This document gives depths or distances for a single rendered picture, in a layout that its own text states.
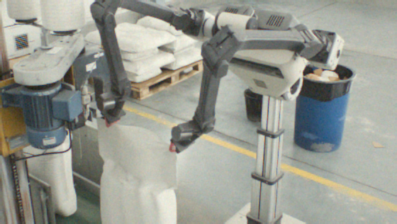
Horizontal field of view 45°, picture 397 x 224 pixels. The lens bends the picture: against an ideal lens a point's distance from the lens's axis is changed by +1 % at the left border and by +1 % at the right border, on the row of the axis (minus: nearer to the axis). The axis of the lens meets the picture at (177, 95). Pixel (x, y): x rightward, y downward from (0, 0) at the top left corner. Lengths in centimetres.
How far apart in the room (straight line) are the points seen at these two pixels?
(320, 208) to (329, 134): 81
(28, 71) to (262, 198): 134
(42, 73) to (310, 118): 269
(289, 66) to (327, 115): 210
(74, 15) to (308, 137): 271
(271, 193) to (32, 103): 126
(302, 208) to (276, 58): 173
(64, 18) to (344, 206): 243
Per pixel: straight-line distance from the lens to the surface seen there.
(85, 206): 279
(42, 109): 185
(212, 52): 146
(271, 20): 191
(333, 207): 353
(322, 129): 405
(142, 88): 498
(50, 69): 178
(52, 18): 183
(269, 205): 250
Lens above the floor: 200
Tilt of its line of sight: 23 degrees down
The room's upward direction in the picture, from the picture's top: 1 degrees counter-clockwise
